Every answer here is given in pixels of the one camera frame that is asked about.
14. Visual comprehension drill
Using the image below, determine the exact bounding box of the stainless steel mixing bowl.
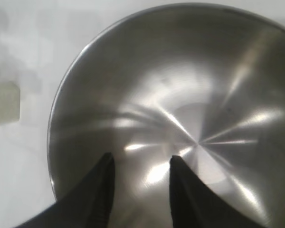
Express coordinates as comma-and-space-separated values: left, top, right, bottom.
47, 2, 285, 228

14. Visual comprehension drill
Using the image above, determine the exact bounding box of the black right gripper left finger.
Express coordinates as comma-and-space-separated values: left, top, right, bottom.
14, 152, 116, 228

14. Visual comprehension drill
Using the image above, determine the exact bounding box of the clear plastic measuring cup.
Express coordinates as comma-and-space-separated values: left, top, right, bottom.
0, 80, 21, 125

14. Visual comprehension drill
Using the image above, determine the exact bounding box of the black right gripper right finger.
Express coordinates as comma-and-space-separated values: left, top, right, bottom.
169, 155, 284, 228

